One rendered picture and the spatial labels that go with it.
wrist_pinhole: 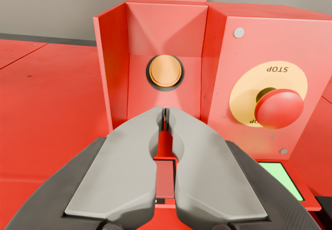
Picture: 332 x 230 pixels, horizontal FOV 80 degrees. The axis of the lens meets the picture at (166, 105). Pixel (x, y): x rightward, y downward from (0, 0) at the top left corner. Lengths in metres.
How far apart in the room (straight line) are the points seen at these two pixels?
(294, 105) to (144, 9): 0.18
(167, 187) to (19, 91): 0.48
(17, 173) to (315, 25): 0.40
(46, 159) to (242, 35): 0.34
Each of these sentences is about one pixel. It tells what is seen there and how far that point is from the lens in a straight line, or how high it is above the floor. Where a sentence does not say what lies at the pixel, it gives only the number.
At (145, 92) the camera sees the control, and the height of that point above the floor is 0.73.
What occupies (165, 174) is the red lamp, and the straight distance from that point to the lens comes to 0.22.
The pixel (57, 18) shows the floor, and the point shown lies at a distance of 1.07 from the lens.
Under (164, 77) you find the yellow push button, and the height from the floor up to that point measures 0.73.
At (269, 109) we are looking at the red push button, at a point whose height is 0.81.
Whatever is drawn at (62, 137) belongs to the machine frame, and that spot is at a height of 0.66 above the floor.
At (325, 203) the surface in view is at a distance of 0.38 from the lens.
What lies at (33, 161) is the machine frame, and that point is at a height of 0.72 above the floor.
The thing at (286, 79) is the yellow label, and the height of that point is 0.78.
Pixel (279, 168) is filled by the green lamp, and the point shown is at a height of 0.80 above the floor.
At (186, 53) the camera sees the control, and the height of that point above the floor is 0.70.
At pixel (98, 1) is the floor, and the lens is 0.99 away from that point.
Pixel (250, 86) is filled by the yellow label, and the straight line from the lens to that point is 0.20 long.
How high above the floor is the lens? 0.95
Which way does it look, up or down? 58 degrees down
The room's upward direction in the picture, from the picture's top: 180 degrees clockwise
